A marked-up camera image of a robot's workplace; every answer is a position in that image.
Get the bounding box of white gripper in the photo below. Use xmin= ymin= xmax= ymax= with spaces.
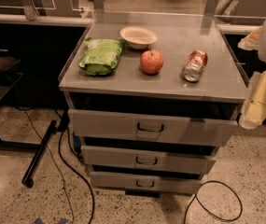
xmin=238 ymin=21 xmax=266 ymax=130

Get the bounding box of grey bottom drawer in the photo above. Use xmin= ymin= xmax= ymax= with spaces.
xmin=90 ymin=172 xmax=203 ymax=194

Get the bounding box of grey drawer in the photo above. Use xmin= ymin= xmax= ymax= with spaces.
xmin=90 ymin=172 xmax=203 ymax=194
xmin=68 ymin=109 xmax=237 ymax=147
xmin=81 ymin=146 xmax=216 ymax=175

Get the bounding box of grey drawer cabinet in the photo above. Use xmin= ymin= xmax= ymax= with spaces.
xmin=60 ymin=12 xmax=246 ymax=194

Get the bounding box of grey middle drawer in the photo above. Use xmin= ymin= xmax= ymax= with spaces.
xmin=81 ymin=146 xmax=216 ymax=175

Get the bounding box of grey top drawer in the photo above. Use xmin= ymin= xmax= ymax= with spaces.
xmin=68 ymin=109 xmax=237 ymax=147

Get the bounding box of red soda can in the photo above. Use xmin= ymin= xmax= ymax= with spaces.
xmin=181 ymin=49 xmax=208 ymax=82

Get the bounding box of red apple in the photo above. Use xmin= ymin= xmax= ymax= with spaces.
xmin=140 ymin=49 xmax=164 ymax=75

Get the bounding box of white paper bowl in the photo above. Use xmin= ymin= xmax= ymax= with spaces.
xmin=119 ymin=26 xmax=158 ymax=49

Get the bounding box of green chip bag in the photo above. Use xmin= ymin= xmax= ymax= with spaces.
xmin=77 ymin=38 xmax=125 ymax=76

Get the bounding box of black metal stand leg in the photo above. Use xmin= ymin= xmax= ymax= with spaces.
xmin=21 ymin=120 xmax=56 ymax=189

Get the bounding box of white railing pipe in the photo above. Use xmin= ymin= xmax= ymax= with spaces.
xmin=0 ymin=14 xmax=92 ymax=27

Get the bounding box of black floor cable loop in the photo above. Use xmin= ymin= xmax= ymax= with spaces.
xmin=183 ymin=180 xmax=244 ymax=224

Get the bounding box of black cable left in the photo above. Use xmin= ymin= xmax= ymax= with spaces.
xmin=53 ymin=109 xmax=96 ymax=224

